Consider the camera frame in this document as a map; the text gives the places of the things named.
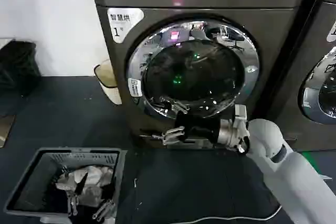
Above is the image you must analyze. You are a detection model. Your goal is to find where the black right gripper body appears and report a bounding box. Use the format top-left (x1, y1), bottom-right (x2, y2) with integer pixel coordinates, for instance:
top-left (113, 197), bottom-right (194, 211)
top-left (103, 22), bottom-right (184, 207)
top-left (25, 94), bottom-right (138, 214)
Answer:
top-left (174, 110), bottom-right (223, 144)

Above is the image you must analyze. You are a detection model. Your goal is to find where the black bin with bag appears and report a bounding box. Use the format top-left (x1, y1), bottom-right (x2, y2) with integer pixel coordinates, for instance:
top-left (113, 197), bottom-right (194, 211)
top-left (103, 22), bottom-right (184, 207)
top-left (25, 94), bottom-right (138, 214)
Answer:
top-left (0, 39), bottom-right (42, 97)

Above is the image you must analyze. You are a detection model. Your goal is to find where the round chrome glass dryer door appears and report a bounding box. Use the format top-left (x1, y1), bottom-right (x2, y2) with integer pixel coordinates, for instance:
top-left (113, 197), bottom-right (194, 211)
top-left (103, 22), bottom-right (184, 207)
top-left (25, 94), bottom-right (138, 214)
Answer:
top-left (297, 46), bottom-right (336, 125)
top-left (124, 15), bottom-right (260, 120)

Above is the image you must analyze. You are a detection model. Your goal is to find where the dark navy fabric mat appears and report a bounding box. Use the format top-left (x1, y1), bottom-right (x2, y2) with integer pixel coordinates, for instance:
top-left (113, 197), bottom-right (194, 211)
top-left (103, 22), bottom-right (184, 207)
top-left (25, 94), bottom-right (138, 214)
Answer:
top-left (130, 147), bottom-right (282, 224)

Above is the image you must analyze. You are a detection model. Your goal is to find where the grey plastic laundry basket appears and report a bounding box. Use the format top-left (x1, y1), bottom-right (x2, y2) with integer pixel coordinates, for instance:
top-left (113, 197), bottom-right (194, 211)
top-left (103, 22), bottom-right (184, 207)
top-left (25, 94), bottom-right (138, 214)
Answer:
top-left (5, 147), bottom-right (129, 221)

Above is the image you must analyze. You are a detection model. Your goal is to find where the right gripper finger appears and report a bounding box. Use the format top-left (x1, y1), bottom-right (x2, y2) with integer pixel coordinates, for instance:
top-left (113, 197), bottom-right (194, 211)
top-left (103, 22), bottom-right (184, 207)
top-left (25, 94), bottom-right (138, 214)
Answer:
top-left (160, 97), bottom-right (190, 115)
top-left (151, 126), bottom-right (186, 146)

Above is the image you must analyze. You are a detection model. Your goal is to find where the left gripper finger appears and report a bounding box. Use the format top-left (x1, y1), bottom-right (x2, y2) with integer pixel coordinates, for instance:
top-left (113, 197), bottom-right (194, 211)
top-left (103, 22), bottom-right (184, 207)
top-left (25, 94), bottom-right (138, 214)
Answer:
top-left (91, 178), bottom-right (117, 221)
top-left (66, 172), bottom-right (89, 216)

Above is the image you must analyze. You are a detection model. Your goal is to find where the white crumpled cloth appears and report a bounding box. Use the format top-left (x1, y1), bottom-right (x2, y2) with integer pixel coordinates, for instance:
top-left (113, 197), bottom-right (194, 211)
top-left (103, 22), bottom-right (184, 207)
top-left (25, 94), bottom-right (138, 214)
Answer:
top-left (54, 164), bottom-right (116, 207)

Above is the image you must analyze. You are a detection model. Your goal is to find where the grey dryer with number label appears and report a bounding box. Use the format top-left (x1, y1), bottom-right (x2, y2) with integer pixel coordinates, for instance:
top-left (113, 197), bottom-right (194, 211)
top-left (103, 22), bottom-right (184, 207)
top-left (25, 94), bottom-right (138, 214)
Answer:
top-left (88, 0), bottom-right (311, 151)

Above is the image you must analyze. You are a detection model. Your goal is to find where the thin white cable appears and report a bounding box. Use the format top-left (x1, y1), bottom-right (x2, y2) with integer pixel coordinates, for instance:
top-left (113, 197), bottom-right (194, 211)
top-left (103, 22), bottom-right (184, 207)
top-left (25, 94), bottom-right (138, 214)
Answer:
top-left (181, 205), bottom-right (283, 224)

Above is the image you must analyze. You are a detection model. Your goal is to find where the translucent beige plastic scoop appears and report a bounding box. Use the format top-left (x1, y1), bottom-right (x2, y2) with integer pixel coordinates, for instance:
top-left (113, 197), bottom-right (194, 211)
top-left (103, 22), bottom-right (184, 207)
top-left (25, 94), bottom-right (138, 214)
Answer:
top-left (93, 58), bottom-right (123, 105)

